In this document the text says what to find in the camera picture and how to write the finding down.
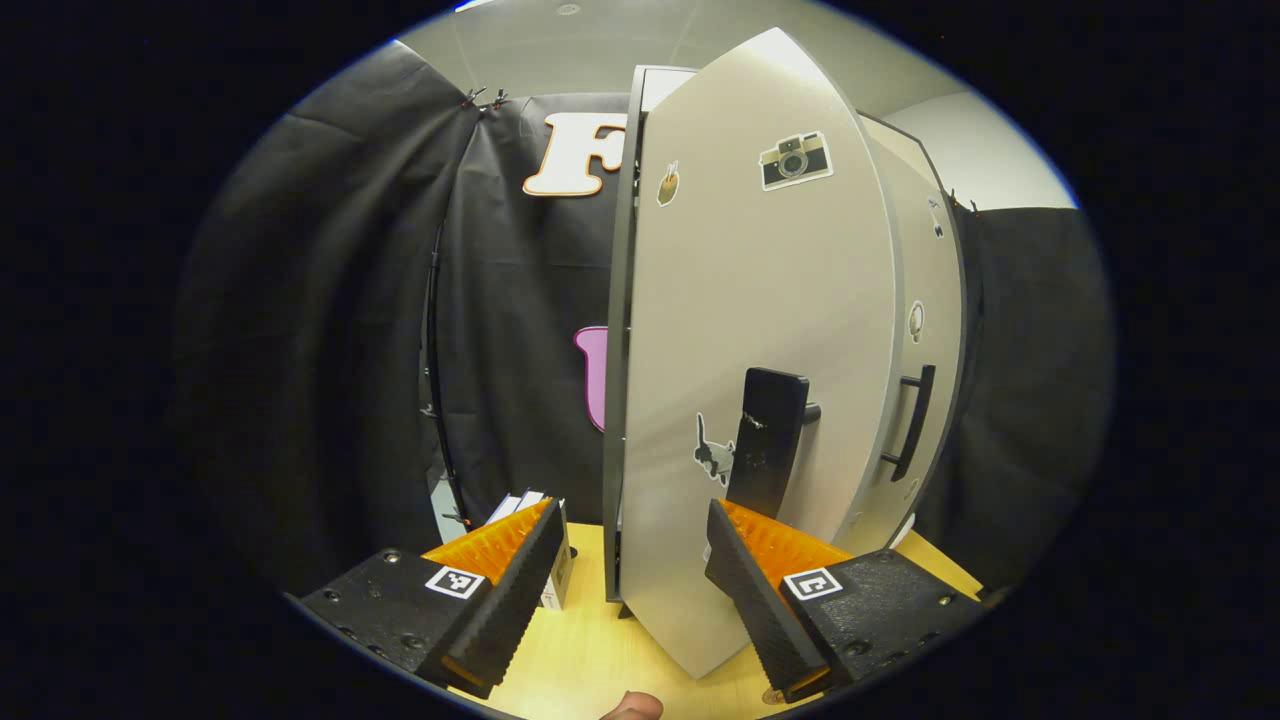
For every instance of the black backdrop stand pole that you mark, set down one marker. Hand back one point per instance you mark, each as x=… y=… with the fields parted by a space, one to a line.
x=437 y=380

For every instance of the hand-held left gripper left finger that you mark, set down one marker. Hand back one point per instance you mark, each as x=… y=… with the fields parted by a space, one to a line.
x=515 y=605

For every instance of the white cabinet door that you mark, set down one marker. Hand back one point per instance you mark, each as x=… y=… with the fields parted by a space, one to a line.
x=935 y=300
x=760 y=300

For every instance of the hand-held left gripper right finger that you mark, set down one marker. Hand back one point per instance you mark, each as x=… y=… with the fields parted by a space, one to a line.
x=760 y=610

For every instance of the stack of books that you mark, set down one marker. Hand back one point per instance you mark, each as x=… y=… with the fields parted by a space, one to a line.
x=525 y=500

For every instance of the black backdrop cloth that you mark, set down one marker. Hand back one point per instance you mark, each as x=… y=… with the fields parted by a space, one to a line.
x=330 y=300
x=1040 y=350

